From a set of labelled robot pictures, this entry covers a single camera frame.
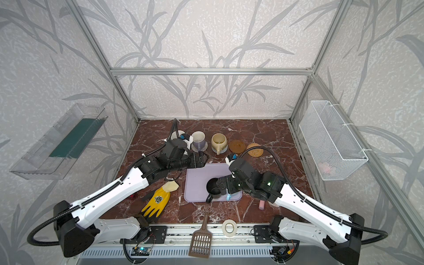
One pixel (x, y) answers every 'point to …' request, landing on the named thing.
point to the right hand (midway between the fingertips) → (225, 175)
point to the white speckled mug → (174, 134)
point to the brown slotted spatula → (201, 241)
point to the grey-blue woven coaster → (221, 151)
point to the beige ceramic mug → (218, 142)
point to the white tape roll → (235, 228)
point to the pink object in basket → (326, 169)
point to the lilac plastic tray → (196, 180)
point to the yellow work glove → (160, 199)
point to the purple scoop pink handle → (261, 205)
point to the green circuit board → (141, 251)
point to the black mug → (213, 189)
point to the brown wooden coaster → (237, 146)
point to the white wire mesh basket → (335, 153)
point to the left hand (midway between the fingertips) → (204, 153)
